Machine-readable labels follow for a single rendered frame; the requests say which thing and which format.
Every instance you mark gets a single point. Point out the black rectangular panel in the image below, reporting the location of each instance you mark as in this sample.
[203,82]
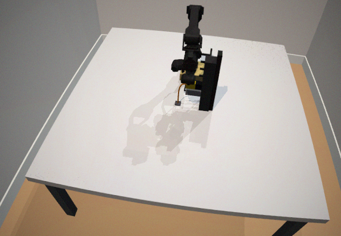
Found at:
[211,73]

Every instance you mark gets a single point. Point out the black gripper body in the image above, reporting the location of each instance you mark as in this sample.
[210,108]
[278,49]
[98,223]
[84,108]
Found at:
[188,77]

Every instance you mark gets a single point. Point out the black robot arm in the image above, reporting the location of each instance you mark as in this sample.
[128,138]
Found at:
[191,38]

